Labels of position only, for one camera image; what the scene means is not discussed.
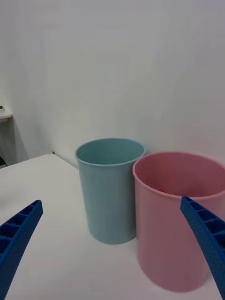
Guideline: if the white wall shelf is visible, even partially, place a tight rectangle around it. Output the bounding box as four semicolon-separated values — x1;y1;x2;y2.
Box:
0;105;13;123

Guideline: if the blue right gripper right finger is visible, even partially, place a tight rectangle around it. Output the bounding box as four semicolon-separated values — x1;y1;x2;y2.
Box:
180;196;225;300

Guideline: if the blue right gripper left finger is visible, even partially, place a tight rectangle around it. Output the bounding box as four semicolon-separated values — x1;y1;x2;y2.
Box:
0;199;44;300

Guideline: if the pale blue plastic bin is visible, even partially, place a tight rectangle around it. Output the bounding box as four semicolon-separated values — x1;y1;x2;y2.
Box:
75;138;147;245

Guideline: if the pink plastic bin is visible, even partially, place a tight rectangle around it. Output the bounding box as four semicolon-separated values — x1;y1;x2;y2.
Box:
132;151;225;293

